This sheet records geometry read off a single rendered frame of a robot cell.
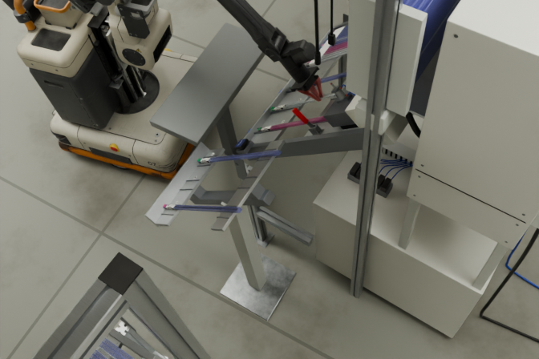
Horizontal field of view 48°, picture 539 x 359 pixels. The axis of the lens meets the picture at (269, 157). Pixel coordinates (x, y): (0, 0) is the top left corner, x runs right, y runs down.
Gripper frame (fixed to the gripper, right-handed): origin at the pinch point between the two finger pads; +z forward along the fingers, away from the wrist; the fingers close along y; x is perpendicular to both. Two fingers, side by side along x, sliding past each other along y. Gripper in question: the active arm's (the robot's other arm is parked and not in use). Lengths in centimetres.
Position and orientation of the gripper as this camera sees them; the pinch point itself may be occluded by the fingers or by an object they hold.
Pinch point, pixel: (319, 97)
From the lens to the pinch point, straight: 202.8
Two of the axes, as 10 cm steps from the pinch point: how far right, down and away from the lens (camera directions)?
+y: 5.5, -7.3, 4.0
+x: -5.8, 0.2, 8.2
